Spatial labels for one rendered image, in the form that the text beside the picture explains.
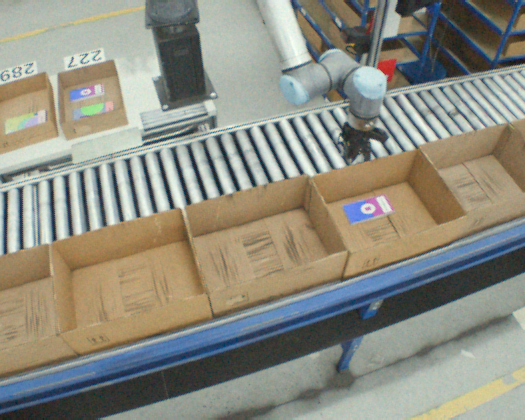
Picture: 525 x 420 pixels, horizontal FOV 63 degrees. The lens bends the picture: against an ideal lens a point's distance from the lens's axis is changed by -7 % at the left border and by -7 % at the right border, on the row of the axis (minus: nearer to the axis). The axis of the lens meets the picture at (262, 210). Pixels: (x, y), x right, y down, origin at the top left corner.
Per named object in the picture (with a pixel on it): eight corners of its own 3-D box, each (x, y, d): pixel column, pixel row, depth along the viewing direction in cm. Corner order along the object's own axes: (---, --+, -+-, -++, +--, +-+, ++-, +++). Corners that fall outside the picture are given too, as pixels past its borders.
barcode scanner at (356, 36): (336, 47, 188) (341, 25, 180) (360, 46, 192) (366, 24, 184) (342, 55, 185) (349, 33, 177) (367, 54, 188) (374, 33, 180)
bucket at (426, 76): (385, 91, 324) (393, 58, 301) (421, 84, 330) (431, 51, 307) (406, 119, 306) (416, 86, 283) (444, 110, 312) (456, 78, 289)
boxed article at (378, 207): (341, 208, 151) (342, 205, 150) (384, 197, 154) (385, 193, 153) (350, 226, 147) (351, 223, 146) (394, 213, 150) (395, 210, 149)
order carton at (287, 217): (305, 205, 153) (309, 172, 139) (341, 280, 136) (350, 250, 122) (189, 237, 145) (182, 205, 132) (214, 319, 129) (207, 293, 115)
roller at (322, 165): (300, 121, 203) (301, 112, 199) (350, 209, 174) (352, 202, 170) (290, 123, 202) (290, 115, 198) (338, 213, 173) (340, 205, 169)
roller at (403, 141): (367, 100, 207) (370, 106, 211) (426, 182, 177) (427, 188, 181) (377, 95, 206) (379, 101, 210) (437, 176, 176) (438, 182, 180)
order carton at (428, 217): (408, 180, 159) (420, 146, 146) (451, 246, 143) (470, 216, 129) (305, 209, 152) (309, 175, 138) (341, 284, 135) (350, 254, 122)
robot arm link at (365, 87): (371, 60, 125) (395, 79, 120) (364, 94, 135) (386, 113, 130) (345, 70, 122) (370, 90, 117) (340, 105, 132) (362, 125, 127)
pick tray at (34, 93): (53, 86, 213) (46, 70, 205) (59, 137, 192) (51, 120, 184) (-2, 103, 207) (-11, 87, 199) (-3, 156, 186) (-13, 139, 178)
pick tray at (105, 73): (119, 75, 217) (114, 58, 209) (129, 125, 196) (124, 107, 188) (62, 89, 212) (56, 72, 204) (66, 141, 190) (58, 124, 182)
